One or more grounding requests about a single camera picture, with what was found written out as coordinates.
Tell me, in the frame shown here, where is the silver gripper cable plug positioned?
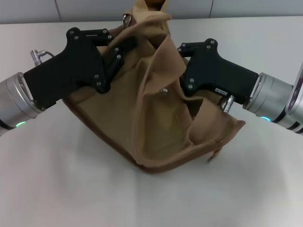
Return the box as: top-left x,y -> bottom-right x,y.
30,49 -> 56,66
219,94 -> 235,114

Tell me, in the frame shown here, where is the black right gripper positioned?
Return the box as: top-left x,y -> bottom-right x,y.
177,38 -> 259,105

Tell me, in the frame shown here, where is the silver right gripper cable plug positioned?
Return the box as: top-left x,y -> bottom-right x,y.
219,94 -> 235,114

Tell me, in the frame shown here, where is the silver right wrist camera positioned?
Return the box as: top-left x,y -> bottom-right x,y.
285,67 -> 303,116

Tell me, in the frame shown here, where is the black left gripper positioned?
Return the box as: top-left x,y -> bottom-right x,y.
23,27 -> 139,110

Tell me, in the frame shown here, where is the khaki canvas food bag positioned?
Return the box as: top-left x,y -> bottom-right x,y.
62,0 -> 246,175

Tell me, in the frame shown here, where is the silver left gripper cable plug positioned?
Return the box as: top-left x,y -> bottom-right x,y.
30,49 -> 56,66

